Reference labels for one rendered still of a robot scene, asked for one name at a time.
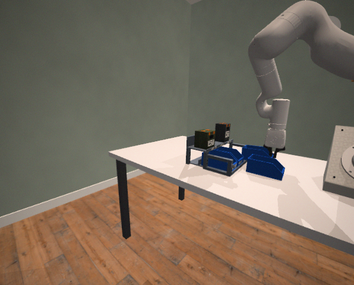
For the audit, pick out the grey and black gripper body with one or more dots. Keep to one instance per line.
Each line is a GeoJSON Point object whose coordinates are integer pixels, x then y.
{"type": "Point", "coordinates": [275, 138]}

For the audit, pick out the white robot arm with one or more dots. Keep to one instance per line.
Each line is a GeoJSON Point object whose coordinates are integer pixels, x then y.
{"type": "Point", "coordinates": [329, 47]}

